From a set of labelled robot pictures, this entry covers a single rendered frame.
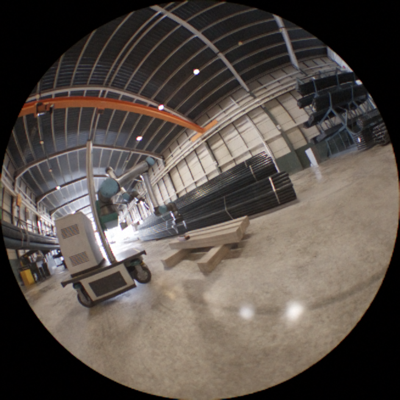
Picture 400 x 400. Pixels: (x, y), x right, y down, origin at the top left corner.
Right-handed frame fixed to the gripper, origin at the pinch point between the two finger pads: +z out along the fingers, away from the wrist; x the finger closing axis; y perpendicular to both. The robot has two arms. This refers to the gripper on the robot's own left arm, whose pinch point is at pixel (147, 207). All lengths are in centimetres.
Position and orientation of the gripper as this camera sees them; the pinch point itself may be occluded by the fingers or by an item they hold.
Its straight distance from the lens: 172.7
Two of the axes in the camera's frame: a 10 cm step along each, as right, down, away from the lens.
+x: -4.6, 3.7, 8.1
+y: 5.3, -6.2, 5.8
